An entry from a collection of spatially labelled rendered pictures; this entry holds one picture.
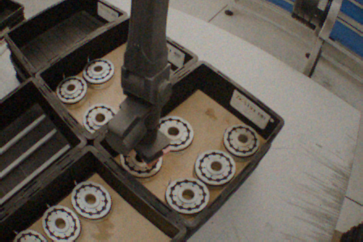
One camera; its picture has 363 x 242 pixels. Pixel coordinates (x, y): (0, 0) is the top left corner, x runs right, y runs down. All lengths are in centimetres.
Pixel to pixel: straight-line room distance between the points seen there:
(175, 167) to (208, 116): 19
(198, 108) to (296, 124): 43
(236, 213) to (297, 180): 25
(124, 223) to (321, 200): 66
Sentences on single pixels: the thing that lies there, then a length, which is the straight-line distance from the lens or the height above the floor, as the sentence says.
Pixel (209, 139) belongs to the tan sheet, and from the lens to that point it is 88.
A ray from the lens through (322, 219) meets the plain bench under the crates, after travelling 106.
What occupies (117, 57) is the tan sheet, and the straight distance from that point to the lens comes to 105.
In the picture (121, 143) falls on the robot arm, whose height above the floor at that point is 106.
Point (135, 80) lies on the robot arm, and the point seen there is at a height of 113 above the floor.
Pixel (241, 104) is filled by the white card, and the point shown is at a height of 89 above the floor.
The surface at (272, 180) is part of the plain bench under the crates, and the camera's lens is 103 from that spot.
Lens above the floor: 155
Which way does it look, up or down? 50 degrees down
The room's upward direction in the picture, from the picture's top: 12 degrees clockwise
